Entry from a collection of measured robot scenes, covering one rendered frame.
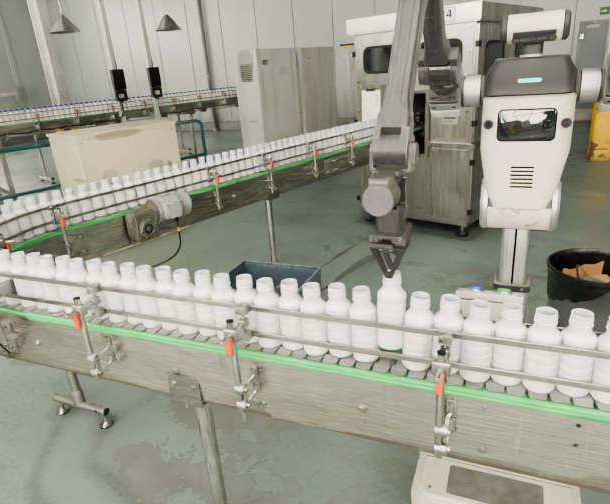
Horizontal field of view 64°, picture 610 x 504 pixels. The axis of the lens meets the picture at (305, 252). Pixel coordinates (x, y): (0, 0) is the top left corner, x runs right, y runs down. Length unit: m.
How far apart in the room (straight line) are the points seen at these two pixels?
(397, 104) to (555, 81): 0.68
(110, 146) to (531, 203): 4.23
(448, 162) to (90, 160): 3.32
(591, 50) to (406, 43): 11.98
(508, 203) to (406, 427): 0.72
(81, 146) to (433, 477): 4.12
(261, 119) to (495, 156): 5.72
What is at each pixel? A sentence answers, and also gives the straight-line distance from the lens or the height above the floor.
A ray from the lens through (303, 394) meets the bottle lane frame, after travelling 1.16.
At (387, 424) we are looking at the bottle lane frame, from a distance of 1.13.
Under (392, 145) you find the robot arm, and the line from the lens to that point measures 0.92.
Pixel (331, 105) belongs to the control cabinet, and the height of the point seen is 1.00.
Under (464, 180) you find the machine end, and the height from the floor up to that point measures 0.56.
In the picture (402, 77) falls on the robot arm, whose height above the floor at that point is 1.58.
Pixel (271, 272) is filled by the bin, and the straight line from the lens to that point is 1.80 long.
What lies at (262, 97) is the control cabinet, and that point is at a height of 1.26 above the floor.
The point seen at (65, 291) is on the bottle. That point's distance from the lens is 1.52.
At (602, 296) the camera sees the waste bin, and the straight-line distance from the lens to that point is 2.53.
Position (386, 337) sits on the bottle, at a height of 1.08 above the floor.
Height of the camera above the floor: 1.61
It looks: 21 degrees down
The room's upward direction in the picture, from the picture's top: 4 degrees counter-clockwise
